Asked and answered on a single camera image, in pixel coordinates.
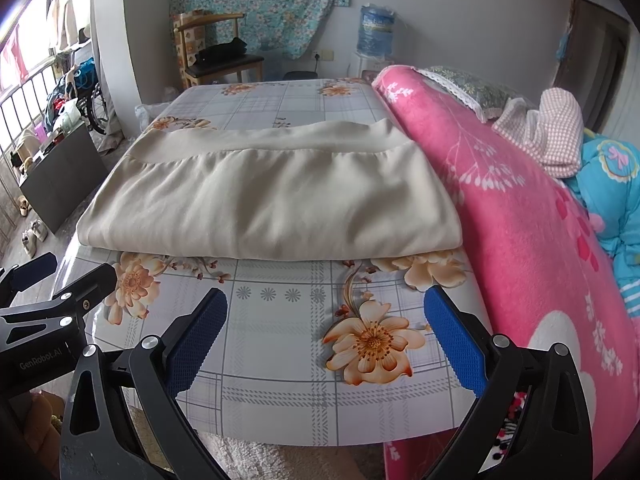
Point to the white plastic bag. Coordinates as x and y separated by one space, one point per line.
150 115

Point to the blue printed quilt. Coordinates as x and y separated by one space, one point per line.
615 195

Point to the grey cabinet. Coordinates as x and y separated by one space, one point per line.
65 180

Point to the lace trimmed pillow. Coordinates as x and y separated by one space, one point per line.
480 90

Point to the person's left forearm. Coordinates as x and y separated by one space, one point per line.
30 440

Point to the cream hanging garment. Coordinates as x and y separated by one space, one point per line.
62 20

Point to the pink checked cloth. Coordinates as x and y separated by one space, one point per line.
550 130

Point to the wooden chair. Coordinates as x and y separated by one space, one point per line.
182 45

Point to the white water dispenser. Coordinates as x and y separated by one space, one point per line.
362 66

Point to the cream zip jacket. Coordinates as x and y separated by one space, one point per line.
270 195

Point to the white wall socket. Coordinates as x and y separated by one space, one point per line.
325 55

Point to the blue hanging ornament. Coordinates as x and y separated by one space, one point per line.
565 45

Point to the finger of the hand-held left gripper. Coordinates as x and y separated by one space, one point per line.
32 270
90 282

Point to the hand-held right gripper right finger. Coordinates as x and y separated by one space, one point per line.
457 340

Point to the wheelchair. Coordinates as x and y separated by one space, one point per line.
97 110

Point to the black floral patterned cloth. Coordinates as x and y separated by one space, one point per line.
510 425

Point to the black clothing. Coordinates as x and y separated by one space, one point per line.
222 51

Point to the teal floral wall cloth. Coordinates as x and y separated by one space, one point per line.
260 0

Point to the pink hanging garment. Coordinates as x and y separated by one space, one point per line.
12 57

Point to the bed with floral sheet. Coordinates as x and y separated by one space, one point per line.
280 320

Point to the pink floral blanket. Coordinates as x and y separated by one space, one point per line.
500 240

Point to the orange patterned box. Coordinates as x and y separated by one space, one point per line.
200 35

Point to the beige slipper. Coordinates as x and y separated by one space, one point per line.
23 205

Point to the brown wooden door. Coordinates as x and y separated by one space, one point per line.
600 60

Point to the pile of clothes and bags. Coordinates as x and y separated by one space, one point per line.
62 100

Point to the beige shoe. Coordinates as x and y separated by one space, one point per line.
30 245
40 230

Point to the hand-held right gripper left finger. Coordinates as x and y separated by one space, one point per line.
197 345

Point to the metal window railing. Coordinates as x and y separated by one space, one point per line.
10 110

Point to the blue water bottle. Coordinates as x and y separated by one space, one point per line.
375 32

